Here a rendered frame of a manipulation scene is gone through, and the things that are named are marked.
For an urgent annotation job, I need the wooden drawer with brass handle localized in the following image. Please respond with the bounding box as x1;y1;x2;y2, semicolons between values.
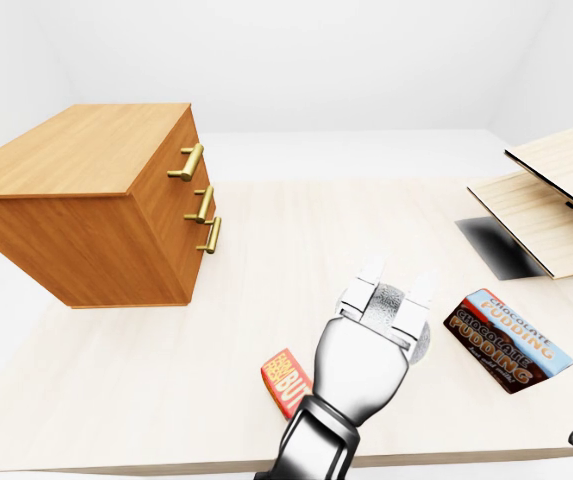
169;209;218;305
149;164;216;274
128;104;211;237

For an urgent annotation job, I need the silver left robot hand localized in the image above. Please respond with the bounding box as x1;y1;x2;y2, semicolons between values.
310;257;438;428

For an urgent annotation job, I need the chocolate pudding box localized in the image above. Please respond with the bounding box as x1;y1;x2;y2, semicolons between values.
442;287;573;396

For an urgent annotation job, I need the brass drawer handle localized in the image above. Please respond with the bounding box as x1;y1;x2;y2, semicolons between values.
183;185;216;225
166;142;206;183
195;215;223;256

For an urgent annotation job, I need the pale wooden slat tray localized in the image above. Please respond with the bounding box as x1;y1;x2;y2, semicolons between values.
466;124;573;281

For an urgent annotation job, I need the red butter box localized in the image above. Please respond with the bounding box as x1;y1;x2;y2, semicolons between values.
260;347;314;422

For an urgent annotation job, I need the wooden cabinet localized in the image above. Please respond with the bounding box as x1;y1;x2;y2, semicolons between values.
0;103;223;309

